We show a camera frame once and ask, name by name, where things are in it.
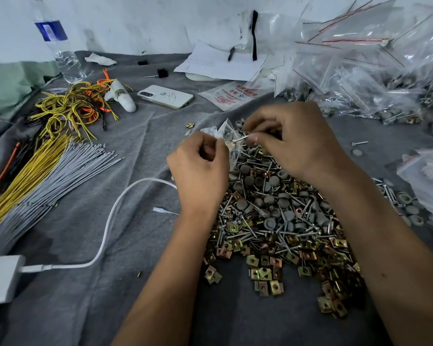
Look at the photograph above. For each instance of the white paper sheets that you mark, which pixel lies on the white paper sheets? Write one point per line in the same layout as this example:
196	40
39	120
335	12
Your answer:
216	64

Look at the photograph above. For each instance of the small clear plastic bag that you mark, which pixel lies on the small clear plastic bag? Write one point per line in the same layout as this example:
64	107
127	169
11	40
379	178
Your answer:
226	131

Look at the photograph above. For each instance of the white charger block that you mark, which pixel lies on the white charger block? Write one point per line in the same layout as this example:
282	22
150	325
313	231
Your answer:
1	279

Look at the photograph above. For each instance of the crumpled white tissue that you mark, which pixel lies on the crumpled white tissue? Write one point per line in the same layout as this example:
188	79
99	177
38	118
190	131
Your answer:
100	60

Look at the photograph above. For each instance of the person's left forearm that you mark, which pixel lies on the person's left forearm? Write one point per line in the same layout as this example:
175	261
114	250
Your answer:
173	277

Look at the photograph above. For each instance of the person's left thumb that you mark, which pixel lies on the person's left thumb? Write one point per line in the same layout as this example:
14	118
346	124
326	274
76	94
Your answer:
222	153

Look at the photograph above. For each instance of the scatter of grey washers screws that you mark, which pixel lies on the scatter of grey washers screws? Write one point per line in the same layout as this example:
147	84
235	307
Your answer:
404	201

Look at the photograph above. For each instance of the stack of clear bags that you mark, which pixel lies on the stack of clear bags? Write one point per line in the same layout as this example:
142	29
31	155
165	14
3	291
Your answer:
427	183

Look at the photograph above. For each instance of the black pen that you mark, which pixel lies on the black pen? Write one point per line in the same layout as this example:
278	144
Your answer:
231	53

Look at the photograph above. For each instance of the silver screw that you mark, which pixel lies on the silver screw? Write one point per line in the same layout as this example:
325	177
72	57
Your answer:
359	143
240	139

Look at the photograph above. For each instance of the person's right forearm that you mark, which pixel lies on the person's right forearm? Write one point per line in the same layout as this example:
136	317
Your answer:
389	248

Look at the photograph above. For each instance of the person's left hand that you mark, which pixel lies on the person's left hand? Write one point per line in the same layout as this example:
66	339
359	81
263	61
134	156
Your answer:
198	176

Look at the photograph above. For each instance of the person's right hand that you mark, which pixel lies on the person's right hand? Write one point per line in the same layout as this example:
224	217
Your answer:
303	144

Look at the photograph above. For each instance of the loose grey cap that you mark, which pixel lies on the loose grey cap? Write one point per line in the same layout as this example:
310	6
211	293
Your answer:
357	152

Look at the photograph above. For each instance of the pile of filled clear bags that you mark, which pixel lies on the pile of filled clear bags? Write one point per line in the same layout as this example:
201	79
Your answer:
364	75

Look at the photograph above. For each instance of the clear plastic water bottle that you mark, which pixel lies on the clear plastic water bottle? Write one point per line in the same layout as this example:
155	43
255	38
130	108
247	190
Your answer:
59	46

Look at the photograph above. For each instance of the grey cloth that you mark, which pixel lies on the grey cloth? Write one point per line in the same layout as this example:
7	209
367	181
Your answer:
93	306

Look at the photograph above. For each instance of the person's right thumb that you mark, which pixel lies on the person's right thumb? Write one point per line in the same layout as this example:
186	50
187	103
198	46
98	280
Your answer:
263	139

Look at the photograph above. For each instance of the green fabric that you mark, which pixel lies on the green fabric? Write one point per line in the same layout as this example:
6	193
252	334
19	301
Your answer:
7	86

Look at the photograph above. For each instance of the white bag with red print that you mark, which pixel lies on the white bag with red print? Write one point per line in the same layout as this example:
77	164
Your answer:
234	95

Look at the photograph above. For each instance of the white plastic tube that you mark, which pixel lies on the white plastic tube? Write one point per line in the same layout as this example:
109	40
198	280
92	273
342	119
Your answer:
122	97

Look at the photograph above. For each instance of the pile of screws clips caps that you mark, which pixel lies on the pile of screws clips caps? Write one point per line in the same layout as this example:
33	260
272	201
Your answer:
274	226

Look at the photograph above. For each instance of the white smartphone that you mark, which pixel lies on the white smartphone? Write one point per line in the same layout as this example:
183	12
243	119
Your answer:
165	96

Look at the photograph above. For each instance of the loose silver screw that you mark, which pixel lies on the loose silver screw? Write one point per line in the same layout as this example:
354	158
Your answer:
359	143

